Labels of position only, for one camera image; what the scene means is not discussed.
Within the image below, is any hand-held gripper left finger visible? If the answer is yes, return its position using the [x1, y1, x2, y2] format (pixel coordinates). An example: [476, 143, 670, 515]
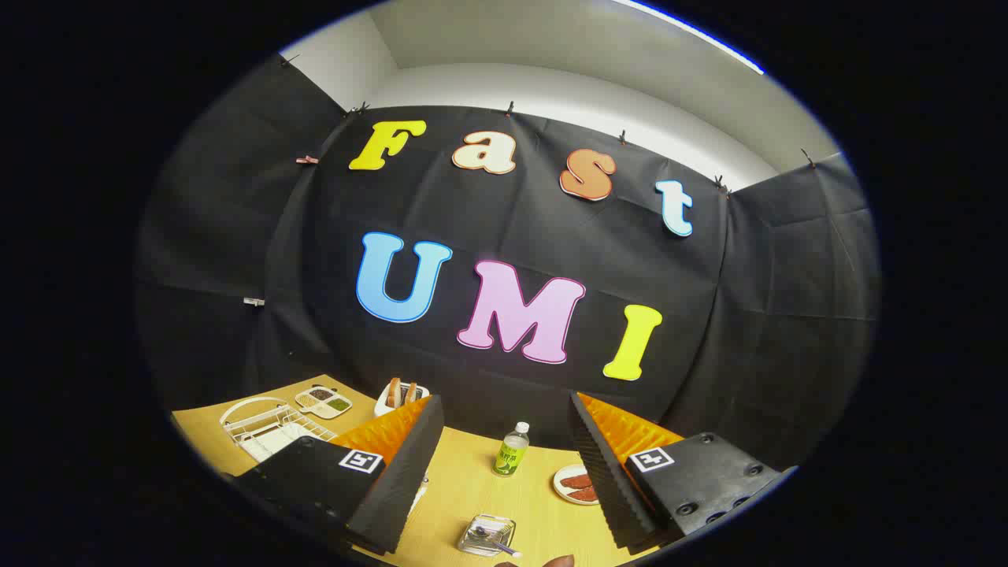
[224, 395, 446, 556]

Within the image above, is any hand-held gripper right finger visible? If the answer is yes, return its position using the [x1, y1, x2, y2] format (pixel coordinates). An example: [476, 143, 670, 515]
[569, 391, 788, 552]

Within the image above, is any metal wire basket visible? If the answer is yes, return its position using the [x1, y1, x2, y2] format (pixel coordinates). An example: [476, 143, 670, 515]
[458, 514, 517, 558]

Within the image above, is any metal spoon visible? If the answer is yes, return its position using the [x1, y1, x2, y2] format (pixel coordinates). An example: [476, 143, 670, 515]
[470, 526, 522, 558]

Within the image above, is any white wire dish rack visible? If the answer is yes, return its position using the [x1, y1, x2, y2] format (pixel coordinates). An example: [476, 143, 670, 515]
[220, 397, 338, 464]

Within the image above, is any white oval dish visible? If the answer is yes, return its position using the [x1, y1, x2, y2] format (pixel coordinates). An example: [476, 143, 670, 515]
[553, 464, 601, 506]

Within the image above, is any white toaster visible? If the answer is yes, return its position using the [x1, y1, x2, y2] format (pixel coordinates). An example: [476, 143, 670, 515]
[374, 379, 430, 417]

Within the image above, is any green label drink bottle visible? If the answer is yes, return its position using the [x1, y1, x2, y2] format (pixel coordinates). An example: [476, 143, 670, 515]
[492, 422, 531, 478]

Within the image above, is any divided seasoning tray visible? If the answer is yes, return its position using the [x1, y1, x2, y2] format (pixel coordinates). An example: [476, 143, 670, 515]
[295, 385, 353, 420]

